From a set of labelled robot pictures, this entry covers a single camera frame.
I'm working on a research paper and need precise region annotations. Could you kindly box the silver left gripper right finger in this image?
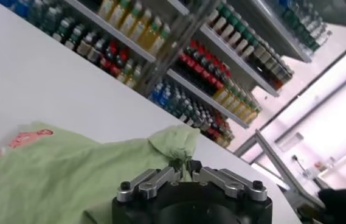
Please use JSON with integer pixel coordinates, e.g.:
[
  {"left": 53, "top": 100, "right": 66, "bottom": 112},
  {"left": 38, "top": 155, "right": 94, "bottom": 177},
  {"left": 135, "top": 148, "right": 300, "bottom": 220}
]
[{"left": 189, "top": 159, "right": 269, "bottom": 203}]

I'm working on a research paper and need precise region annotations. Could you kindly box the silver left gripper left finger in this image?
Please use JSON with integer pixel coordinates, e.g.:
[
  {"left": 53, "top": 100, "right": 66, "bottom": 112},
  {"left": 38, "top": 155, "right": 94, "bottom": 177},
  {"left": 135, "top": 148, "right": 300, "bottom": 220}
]
[{"left": 116, "top": 159, "right": 183, "bottom": 203}]

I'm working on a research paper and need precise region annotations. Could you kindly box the light green t-shirt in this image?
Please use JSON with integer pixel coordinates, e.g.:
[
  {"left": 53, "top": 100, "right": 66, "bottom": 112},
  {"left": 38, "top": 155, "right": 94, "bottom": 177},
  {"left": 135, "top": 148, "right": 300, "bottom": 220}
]
[{"left": 0, "top": 121, "right": 201, "bottom": 224}]

